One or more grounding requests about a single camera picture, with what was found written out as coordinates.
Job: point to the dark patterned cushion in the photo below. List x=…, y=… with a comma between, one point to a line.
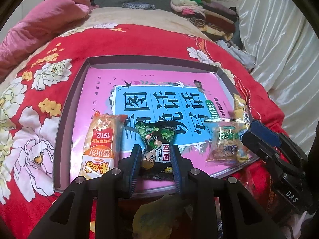
x=137, y=5

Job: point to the crumpled light clothes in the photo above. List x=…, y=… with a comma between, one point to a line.
x=239, y=52

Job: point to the pink and blue book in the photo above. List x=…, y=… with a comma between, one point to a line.
x=104, y=99

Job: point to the white satin curtain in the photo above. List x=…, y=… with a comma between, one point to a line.
x=281, y=42

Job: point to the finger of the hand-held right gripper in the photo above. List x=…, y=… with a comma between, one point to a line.
x=256, y=145
x=264, y=130

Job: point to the orange rice cracker packet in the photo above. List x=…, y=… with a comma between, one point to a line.
x=102, y=149

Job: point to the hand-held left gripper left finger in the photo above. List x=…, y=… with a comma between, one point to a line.
x=132, y=174

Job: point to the black green snack packet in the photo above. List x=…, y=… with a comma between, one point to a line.
x=157, y=139

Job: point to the red floral blanket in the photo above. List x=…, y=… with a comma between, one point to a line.
x=74, y=47

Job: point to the clear green label cracker packet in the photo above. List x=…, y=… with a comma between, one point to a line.
x=224, y=144

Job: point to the pink quilt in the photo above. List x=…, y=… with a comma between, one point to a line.
x=37, y=22

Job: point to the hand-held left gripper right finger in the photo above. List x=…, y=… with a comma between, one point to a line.
x=178, y=174

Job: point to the shallow pink printed box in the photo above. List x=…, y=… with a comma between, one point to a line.
x=66, y=139

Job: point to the beige bed blanket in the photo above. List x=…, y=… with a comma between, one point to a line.
x=149, y=17

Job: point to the pile of folded clothes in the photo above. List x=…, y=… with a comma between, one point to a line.
x=204, y=12

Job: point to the yellow long snack packet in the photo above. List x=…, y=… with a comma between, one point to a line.
x=239, y=107

